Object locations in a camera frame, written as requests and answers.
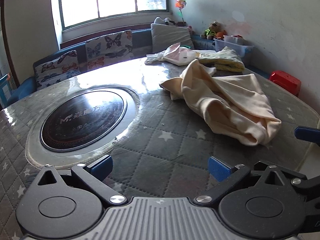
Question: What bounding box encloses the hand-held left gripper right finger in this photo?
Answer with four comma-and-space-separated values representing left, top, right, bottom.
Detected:
194, 156, 292, 204

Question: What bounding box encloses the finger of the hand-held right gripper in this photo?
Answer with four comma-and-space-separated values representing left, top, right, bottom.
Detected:
254, 161, 320, 205
294, 126, 320, 146

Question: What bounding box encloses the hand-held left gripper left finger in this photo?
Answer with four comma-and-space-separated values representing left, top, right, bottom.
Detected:
37, 154, 128, 205

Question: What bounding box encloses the cream sweater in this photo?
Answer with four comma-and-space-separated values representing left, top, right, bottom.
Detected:
159, 59, 282, 146

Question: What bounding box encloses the black round induction cooktop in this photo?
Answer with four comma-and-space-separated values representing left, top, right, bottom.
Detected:
40, 92, 125, 152

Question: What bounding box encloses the red plastic stool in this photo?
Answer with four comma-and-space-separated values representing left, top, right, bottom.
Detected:
269, 70, 302, 97

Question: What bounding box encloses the folded yellow blanket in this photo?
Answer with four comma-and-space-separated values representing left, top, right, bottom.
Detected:
197, 46, 245, 72

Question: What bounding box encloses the low butterfly print cushion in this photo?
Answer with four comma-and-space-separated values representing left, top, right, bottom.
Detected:
34, 50, 87, 88

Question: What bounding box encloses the clear plastic storage box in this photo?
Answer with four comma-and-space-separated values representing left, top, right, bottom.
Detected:
214, 35, 254, 63

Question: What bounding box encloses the white plastic bag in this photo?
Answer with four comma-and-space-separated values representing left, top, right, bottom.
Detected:
162, 44, 198, 66
145, 52, 166, 64

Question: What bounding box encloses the tall butterfly print cushion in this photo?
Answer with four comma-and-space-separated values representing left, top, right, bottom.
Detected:
85, 29, 133, 64

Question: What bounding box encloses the blue cabinet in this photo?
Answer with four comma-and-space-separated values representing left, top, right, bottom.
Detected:
0, 74, 12, 108

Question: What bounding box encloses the blue sofa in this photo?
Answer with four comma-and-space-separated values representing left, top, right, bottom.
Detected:
5, 26, 273, 105

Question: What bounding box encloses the brown teddy bear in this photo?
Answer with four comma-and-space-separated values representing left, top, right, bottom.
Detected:
201, 21, 223, 40

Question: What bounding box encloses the grey pillow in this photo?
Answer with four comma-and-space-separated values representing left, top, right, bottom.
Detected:
150, 23, 195, 54

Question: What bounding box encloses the black and white plush toy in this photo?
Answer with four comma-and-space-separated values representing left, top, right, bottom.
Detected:
154, 17, 185, 27

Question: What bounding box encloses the window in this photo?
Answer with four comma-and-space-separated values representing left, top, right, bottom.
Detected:
50, 0, 173, 30

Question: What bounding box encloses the colourful pinwheel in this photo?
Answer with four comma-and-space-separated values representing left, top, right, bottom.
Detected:
175, 0, 187, 25

